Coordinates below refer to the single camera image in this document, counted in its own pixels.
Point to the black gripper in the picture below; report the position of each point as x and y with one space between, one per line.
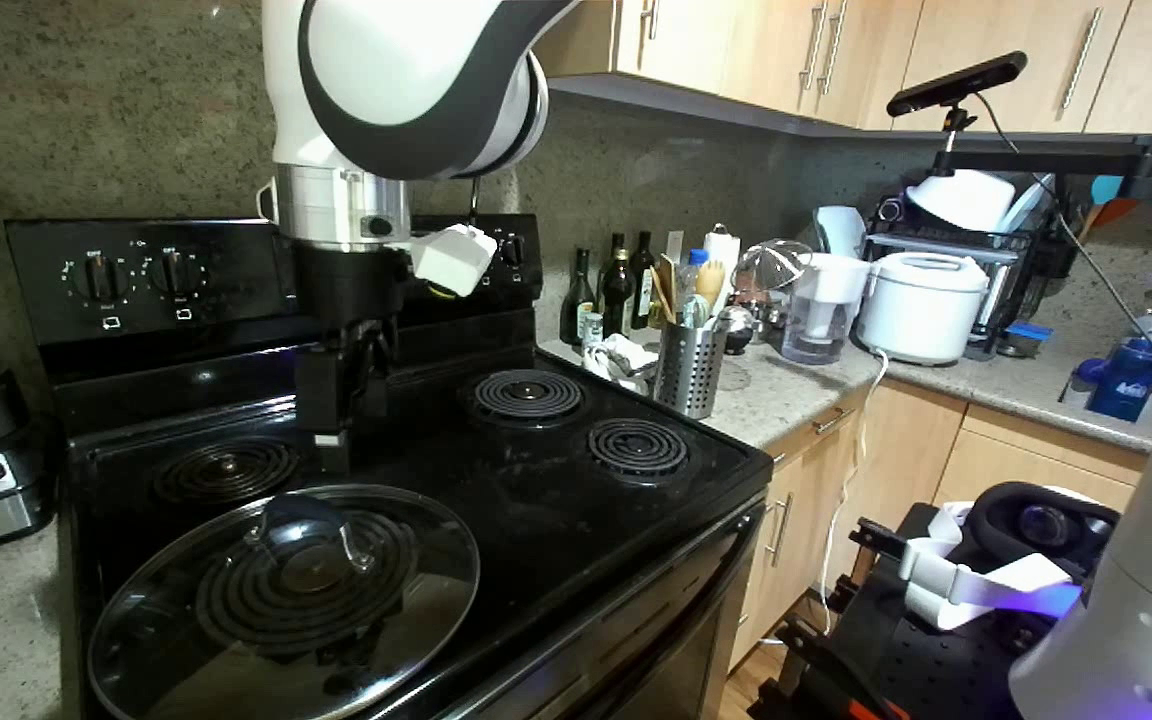
349 287

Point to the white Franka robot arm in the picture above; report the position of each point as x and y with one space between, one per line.
402 67

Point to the small coil stove burner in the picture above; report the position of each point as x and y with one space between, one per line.
220 469
639 445

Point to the large coil stove burner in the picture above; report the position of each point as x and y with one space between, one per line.
527 392
298 595

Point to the black stove control knob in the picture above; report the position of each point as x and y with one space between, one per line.
513 251
99 277
179 272

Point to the black electric stove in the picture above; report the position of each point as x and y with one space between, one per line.
536 522

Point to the white plate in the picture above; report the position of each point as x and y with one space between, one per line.
961 202

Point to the dark glass bottle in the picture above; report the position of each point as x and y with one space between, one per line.
616 287
642 272
582 303

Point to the white ceramic dish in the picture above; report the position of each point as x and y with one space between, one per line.
631 361

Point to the perforated metal utensil holder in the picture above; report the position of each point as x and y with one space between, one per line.
695 372

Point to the wooden fork spoon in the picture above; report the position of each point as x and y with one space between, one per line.
708 287

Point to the white bottle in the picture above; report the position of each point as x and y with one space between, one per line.
720 255

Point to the clear glass bowl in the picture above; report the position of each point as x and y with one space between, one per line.
763 272

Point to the clear water filter pitcher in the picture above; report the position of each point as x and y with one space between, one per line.
821 314

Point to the light blue mug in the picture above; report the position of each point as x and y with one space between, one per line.
842 228

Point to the light wood upper cabinet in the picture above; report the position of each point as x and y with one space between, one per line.
737 46

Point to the light wood base cabinet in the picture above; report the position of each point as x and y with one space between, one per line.
898 455

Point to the white rice cooker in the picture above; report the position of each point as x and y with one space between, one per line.
922 314

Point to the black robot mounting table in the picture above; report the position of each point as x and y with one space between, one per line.
898 667

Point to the small blue container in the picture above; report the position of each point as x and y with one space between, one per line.
1027 335

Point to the black dish rack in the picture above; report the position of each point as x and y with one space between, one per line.
1028 265

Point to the blue plastic jug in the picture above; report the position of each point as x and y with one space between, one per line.
1123 381

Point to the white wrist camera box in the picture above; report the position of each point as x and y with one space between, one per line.
459 262

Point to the black camera stand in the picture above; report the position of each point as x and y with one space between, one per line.
958 135

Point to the black stereo camera bar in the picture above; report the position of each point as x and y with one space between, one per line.
958 83

